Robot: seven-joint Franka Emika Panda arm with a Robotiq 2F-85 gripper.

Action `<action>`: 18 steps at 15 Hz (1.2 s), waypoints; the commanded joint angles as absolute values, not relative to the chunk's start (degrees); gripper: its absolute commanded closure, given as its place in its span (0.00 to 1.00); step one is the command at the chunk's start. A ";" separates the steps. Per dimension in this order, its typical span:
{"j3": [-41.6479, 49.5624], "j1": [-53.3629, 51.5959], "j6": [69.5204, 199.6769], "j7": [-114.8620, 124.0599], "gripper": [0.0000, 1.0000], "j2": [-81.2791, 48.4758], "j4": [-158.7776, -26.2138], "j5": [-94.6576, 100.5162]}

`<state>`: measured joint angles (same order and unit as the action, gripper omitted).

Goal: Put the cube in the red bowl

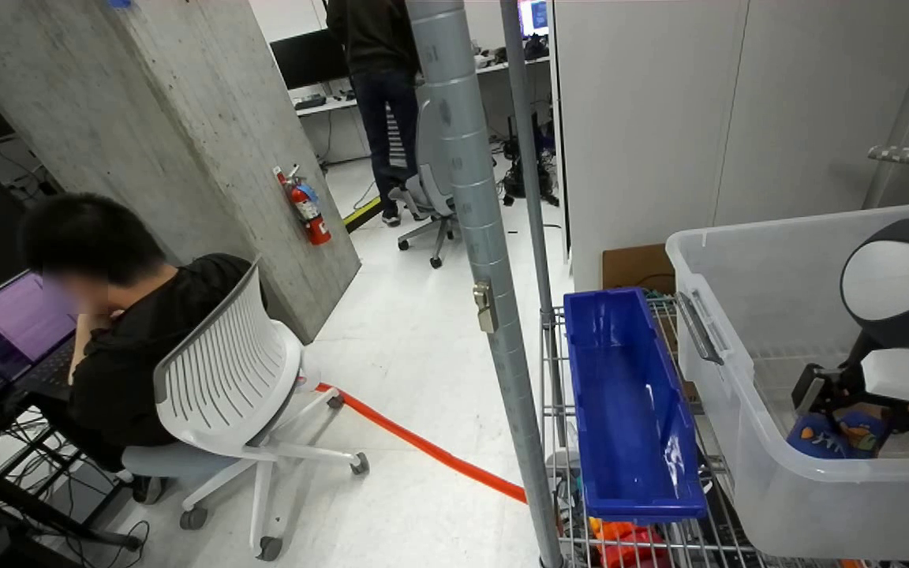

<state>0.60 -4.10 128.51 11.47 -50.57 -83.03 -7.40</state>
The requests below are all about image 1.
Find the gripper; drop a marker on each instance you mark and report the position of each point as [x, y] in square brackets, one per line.
[903, 418]

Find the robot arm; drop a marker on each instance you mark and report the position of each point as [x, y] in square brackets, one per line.
[888, 284]

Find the blue and orange plush toy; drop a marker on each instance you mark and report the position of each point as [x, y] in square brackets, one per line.
[821, 438]

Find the clear plastic storage bin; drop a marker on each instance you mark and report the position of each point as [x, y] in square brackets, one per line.
[746, 331]

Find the blue plastic bin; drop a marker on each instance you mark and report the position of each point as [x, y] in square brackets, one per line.
[628, 394]

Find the orange plastic item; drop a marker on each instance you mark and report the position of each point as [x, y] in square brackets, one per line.
[624, 544]

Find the cardboard box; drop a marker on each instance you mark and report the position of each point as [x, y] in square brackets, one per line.
[634, 268]

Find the black gear on floor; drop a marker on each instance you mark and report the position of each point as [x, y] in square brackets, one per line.
[519, 170]

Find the thin grey metal pole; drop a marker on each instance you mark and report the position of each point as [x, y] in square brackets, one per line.
[525, 142]

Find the thick grey metal pipe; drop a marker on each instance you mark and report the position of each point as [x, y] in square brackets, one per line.
[474, 197]

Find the grey office chair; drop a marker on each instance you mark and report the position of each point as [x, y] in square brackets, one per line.
[431, 158]

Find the lit monitor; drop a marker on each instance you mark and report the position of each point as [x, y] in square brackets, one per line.
[535, 16]

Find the person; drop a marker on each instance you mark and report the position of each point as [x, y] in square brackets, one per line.
[123, 339]
[379, 71]

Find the red fire extinguisher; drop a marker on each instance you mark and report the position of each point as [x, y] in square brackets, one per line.
[308, 209]

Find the white desk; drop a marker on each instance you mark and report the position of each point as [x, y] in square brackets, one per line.
[328, 106]

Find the black keyboard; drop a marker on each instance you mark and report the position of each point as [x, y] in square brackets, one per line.
[310, 101]

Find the white office chair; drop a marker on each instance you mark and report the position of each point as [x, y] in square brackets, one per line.
[226, 379]

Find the black desk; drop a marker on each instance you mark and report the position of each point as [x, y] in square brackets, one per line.
[20, 489]

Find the laptop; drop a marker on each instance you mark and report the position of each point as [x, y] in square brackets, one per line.
[5, 335]

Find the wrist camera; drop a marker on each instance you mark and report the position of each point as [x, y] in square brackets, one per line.
[809, 390]

